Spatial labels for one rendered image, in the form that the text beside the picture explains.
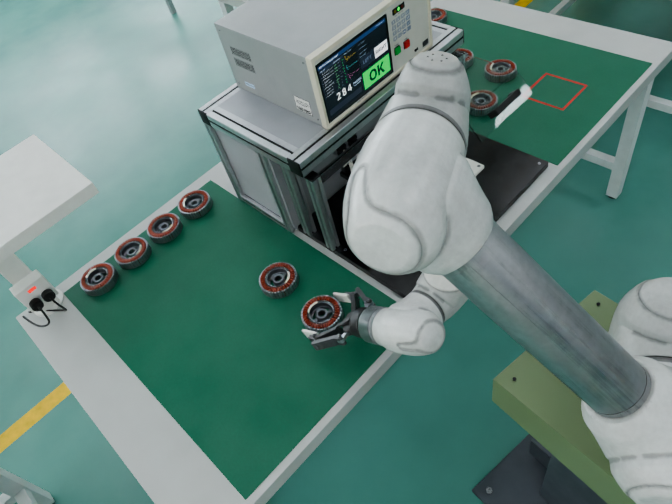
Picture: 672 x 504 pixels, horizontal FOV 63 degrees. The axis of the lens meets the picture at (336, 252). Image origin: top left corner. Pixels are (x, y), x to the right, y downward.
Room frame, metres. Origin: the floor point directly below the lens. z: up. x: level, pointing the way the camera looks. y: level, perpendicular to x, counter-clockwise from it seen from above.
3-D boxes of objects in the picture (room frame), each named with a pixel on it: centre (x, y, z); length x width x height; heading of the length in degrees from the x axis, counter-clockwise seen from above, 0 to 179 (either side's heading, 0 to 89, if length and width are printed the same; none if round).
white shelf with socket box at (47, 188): (1.16, 0.76, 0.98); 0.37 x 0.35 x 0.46; 123
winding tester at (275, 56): (1.44, -0.15, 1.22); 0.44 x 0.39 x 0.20; 123
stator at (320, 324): (0.86, 0.08, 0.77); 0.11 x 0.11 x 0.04
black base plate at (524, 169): (1.18, -0.30, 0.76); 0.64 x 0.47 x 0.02; 123
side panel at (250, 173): (1.33, 0.18, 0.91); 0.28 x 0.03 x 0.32; 33
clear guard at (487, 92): (1.27, -0.46, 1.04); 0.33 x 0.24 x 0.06; 33
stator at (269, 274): (1.02, 0.18, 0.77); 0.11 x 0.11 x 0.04
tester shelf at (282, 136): (1.44, -0.14, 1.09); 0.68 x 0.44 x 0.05; 123
